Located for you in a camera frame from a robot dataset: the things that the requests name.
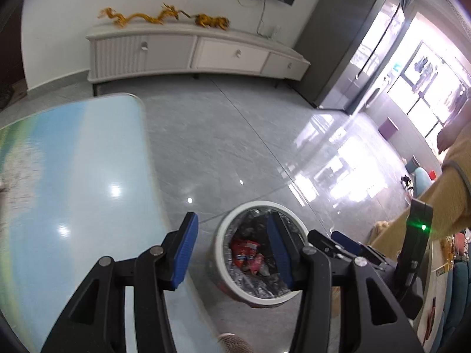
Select person's right forearm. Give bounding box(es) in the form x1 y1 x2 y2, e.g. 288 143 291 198
368 112 471 262

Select white round waste bin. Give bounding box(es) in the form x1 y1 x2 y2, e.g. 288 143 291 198
214 200 310 307

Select grey refrigerator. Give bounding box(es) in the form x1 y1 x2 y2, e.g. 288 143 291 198
292 0 405 111

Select golden tiger figurine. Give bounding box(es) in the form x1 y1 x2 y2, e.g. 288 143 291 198
194 14 230 30

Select teal seat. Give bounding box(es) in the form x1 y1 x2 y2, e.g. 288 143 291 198
412 167 433 195

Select golden dragon figurine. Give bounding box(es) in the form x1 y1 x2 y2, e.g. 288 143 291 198
97 3 190 29

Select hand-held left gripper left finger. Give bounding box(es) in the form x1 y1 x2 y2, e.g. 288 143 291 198
40 212 199 353

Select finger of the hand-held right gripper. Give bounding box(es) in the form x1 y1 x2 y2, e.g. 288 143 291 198
308 230 354 260
331 231 397 271

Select red triangular snack packet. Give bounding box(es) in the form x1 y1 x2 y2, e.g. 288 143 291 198
230 238 263 273

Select white television stand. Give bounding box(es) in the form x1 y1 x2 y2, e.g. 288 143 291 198
86 26 310 94

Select grey fuzzy round object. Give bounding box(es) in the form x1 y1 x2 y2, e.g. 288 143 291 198
217 333 254 353

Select television cable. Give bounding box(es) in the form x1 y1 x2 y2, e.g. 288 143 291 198
237 0 267 35

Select brown door mat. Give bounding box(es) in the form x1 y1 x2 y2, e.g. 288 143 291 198
0 83 27 109

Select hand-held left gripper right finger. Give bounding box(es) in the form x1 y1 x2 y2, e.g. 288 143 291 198
267 213 425 353

